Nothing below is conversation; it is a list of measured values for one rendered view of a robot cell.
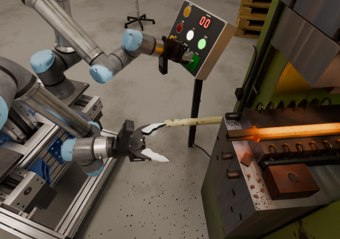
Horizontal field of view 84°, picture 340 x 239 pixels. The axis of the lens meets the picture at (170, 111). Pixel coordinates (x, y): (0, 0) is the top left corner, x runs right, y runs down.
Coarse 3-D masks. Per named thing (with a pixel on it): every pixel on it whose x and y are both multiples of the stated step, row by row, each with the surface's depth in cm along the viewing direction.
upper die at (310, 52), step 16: (288, 16) 46; (288, 32) 46; (304, 32) 41; (320, 32) 37; (288, 48) 47; (304, 48) 42; (320, 48) 38; (336, 48) 34; (304, 64) 42; (320, 64) 38; (336, 64) 36; (320, 80) 39; (336, 80) 39
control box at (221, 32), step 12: (180, 12) 101; (192, 12) 94; (204, 12) 88; (192, 24) 94; (216, 24) 83; (228, 24) 80; (168, 36) 108; (180, 36) 101; (204, 36) 88; (216, 36) 83; (228, 36) 84; (192, 48) 94; (204, 48) 88; (216, 48) 85; (204, 60) 88; (216, 60) 91; (192, 72) 94; (204, 72) 93
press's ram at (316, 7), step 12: (288, 0) 46; (300, 0) 42; (312, 0) 39; (324, 0) 36; (336, 0) 34; (300, 12) 42; (312, 12) 39; (324, 12) 36; (336, 12) 34; (324, 24) 36; (336, 24) 34; (336, 36) 35
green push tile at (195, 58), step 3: (192, 57) 93; (195, 57) 92; (198, 57) 90; (195, 60) 92; (198, 60) 90; (192, 63) 93; (195, 63) 92; (189, 66) 95; (192, 66) 93; (195, 66) 92; (192, 69) 93
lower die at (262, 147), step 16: (256, 112) 74; (272, 112) 74; (288, 112) 74; (304, 112) 74; (320, 112) 74; (336, 112) 73; (256, 144) 66; (272, 144) 63; (288, 144) 63; (304, 144) 63; (320, 144) 63; (336, 144) 63; (256, 160) 67
